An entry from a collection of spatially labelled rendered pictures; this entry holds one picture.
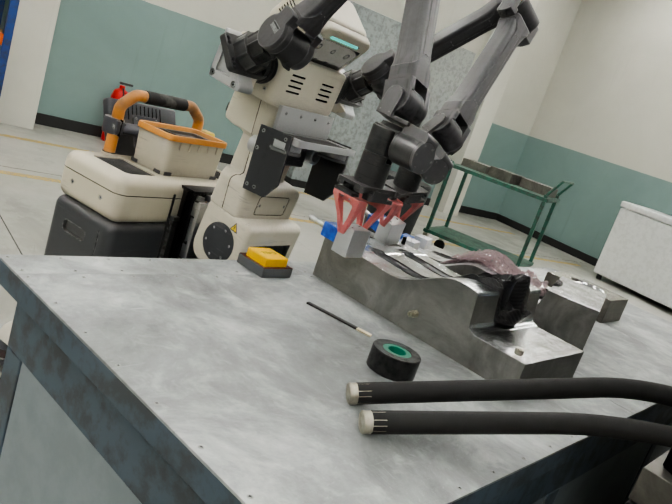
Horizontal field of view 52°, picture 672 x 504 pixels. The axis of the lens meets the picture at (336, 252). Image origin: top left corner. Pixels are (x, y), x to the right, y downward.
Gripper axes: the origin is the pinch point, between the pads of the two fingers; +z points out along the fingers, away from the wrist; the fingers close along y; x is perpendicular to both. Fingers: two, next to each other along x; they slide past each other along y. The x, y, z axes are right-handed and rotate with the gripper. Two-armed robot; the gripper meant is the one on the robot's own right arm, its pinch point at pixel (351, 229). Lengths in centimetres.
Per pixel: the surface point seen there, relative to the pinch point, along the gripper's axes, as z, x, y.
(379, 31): -68, 416, 463
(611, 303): 9, -19, 97
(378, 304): 13.2, -5.2, 9.8
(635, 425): 4, -57, 1
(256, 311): 15.1, -2.2, -19.1
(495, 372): 12.0, -32.4, 9.9
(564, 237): 88, 277, 803
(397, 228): 2.6, 10.0, 28.7
